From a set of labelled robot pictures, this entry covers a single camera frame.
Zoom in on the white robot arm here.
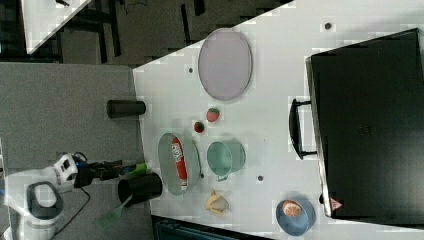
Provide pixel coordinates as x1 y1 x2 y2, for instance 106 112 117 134
4 152 137 240

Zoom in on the green spatula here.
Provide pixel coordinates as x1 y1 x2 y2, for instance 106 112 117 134
94 196 132 230

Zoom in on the large pink strawberry toy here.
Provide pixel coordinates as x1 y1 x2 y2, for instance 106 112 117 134
206 108 220 122

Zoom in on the green lime toy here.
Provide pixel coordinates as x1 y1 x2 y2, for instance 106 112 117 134
130 163 148 176

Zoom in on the round grey plate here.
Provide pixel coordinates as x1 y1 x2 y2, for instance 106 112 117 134
198 28 253 101

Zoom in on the green oval strainer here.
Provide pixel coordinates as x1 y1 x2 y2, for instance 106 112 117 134
158 133 201 196

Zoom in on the green metal mug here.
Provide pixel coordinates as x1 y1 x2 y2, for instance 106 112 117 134
207 138 246 182

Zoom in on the red ketchup bottle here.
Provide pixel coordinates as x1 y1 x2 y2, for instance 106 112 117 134
171 137 188 191

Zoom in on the blue bowl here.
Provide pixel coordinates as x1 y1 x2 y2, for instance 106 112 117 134
275 195 316 236

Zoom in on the black cylinder cup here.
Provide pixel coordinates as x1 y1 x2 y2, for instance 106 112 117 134
106 100 146 119

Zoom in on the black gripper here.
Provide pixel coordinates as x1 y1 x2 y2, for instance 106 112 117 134
74 161 137 188

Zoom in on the orange slice toy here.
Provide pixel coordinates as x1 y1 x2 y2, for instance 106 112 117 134
282 200 302 217

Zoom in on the black utensil holder cup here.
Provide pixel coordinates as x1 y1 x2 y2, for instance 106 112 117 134
118 173 163 208

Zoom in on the small red strawberry toy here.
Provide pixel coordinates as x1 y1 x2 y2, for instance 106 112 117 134
194 121 205 133

